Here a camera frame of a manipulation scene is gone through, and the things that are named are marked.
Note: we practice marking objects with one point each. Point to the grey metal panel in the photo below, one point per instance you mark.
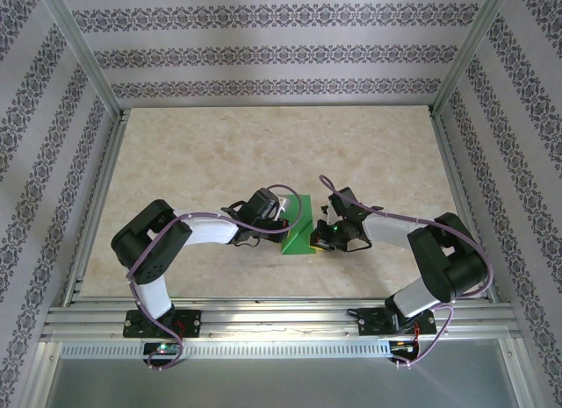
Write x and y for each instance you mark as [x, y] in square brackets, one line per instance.
[281, 386]

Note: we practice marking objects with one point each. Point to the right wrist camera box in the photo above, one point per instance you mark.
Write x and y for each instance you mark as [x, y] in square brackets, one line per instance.
[329, 211]

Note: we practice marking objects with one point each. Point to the aluminium side rail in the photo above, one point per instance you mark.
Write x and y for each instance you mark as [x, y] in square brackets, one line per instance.
[453, 180]
[105, 180]

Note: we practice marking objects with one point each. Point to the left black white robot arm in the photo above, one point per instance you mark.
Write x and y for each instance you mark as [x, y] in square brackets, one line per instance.
[145, 250]

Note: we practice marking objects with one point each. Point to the green paper sheet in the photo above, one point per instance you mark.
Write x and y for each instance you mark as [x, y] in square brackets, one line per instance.
[300, 241]

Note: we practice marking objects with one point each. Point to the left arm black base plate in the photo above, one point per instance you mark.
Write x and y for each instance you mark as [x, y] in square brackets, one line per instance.
[191, 322]

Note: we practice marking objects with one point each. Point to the long aluminium mounting rail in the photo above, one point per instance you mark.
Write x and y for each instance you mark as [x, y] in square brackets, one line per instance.
[281, 327]

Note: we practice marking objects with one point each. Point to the aluminium frame post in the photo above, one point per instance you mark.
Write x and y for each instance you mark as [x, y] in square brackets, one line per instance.
[470, 48]
[81, 48]

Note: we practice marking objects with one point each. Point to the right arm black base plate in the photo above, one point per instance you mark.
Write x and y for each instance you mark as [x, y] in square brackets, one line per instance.
[373, 324]

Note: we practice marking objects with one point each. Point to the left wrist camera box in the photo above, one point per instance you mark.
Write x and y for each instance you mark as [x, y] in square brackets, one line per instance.
[282, 205]

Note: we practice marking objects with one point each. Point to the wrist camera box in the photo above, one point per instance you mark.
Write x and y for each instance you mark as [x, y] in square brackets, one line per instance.
[282, 205]
[329, 211]

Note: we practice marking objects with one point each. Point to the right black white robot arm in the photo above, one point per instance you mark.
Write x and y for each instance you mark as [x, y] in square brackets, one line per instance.
[456, 267]

